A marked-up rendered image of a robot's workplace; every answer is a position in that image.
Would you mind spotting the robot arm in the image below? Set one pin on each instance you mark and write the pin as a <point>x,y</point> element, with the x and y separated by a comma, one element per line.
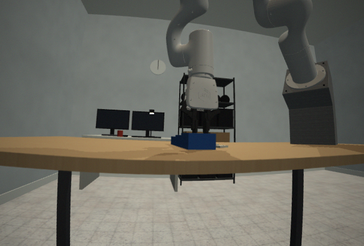
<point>198,53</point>

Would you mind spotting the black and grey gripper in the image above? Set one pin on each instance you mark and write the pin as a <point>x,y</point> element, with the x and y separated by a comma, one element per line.
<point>201,92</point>

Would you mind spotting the blue rack of three bins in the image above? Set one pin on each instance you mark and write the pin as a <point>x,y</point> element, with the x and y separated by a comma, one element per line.
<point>195,141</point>

